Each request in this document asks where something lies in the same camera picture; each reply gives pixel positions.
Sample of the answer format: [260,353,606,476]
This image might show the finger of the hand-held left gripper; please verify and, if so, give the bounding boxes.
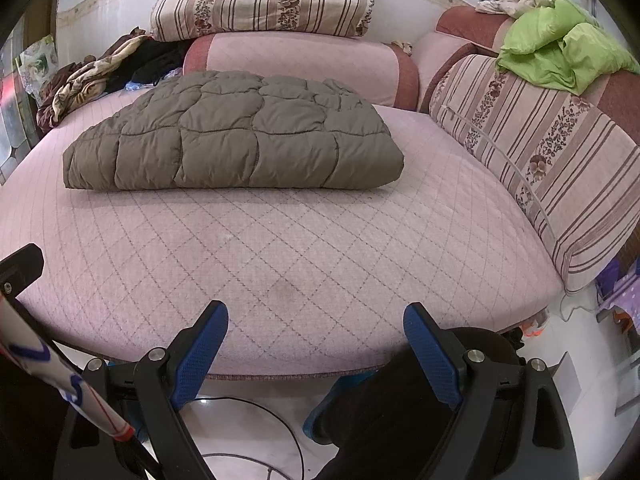
[0,243,44,307]

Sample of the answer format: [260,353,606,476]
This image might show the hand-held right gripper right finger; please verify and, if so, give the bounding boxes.
[402,302,576,480]

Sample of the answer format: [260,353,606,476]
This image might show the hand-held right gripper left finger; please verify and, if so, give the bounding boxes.
[52,300,230,480]

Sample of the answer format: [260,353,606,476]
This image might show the olive quilted hooded jacket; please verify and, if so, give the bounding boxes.
[62,71,405,192]

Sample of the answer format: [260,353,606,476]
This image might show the person's dark trouser leg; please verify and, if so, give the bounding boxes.
[317,327,523,480]

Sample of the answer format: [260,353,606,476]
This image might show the blue slipper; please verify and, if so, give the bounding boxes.
[302,377,346,443]

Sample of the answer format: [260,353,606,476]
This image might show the stained glass door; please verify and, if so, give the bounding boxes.
[0,75,43,186]

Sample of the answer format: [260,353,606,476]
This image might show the brown floral blanket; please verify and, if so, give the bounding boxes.
[37,35,151,133]

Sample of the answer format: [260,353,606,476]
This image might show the purple patterned cloth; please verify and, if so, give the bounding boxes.
[597,259,640,333]

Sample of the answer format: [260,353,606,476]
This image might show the floral picture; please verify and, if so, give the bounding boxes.
[17,35,58,93]

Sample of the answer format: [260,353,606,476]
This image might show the clear plastic bag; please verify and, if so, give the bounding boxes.
[124,67,183,92]

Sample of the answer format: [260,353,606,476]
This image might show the long striped floral cushion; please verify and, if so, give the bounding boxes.
[429,54,640,295]

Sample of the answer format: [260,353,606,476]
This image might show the black clothing pile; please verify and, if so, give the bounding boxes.
[105,37,193,93]

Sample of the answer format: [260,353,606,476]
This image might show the pink bolster cushion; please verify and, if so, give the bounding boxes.
[182,31,420,111]

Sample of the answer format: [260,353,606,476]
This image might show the green quilt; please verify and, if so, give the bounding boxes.
[496,0,640,96]

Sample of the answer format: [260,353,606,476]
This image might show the pink red sofa backrest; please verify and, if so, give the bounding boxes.
[412,6,640,131]

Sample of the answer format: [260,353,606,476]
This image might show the black floor cable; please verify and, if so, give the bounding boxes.
[192,394,311,480]

